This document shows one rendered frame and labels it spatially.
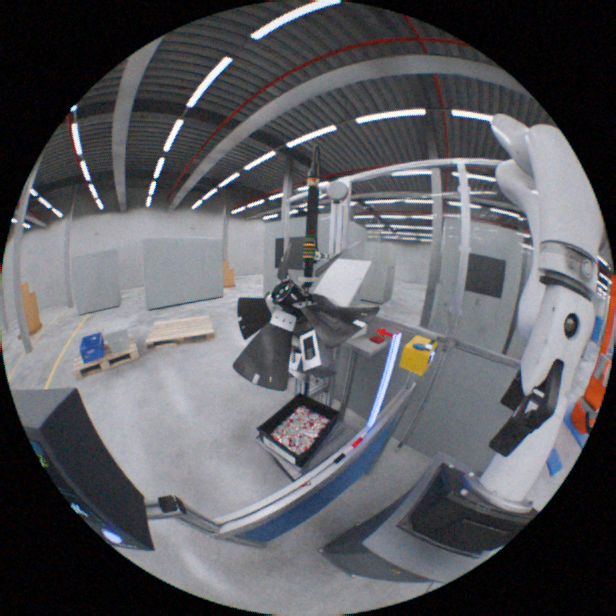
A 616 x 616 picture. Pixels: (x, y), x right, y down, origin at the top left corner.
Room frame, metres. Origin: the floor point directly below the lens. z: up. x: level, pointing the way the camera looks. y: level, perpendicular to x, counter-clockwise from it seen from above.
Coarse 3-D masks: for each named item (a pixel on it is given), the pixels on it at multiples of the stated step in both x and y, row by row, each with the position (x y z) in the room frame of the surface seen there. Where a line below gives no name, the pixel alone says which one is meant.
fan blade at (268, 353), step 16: (256, 336) 0.59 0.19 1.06; (272, 336) 0.59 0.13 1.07; (288, 336) 0.61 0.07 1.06; (256, 352) 0.55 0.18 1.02; (272, 352) 0.56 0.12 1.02; (288, 352) 0.57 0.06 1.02; (240, 368) 0.52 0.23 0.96; (256, 368) 0.51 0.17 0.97; (272, 368) 0.52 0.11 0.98; (288, 368) 0.53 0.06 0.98; (256, 384) 0.48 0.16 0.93; (272, 384) 0.48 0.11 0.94
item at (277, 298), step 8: (288, 280) 0.69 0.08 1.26; (280, 288) 0.70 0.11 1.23; (288, 288) 0.66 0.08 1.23; (296, 288) 0.66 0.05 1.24; (272, 296) 0.68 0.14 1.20; (280, 296) 0.65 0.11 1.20; (288, 296) 0.63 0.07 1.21; (296, 296) 0.65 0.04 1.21; (304, 296) 0.69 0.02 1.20; (312, 296) 0.72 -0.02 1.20; (280, 304) 0.63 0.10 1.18; (288, 304) 0.64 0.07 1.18; (288, 312) 0.66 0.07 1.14; (296, 312) 0.69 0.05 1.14; (296, 320) 0.67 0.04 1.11
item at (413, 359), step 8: (416, 336) 0.62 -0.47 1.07; (408, 344) 0.55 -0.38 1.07; (424, 344) 0.55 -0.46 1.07; (408, 352) 0.52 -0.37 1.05; (416, 352) 0.50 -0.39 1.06; (424, 352) 0.48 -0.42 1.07; (432, 352) 0.51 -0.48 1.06; (408, 360) 0.52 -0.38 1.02; (416, 360) 0.49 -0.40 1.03; (424, 360) 0.47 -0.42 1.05; (408, 368) 0.51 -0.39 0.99; (416, 368) 0.49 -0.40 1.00; (424, 368) 0.47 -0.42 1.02
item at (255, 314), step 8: (240, 304) 0.85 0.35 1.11; (248, 304) 0.81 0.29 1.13; (256, 304) 0.78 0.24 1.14; (264, 304) 0.75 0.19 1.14; (240, 312) 0.83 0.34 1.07; (248, 312) 0.80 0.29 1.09; (256, 312) 0.77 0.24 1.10; (264, 312) 0.76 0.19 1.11; (240, 320) 0.82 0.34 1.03; (248, 320) 0.79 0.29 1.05; (256, 320) 0.77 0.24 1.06; (264, 320) 0.76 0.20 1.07; (240, 328) 0.81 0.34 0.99; (248, 328) 0.79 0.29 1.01; (256, 328) 0.77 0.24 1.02; (248, 336) 0.78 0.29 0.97
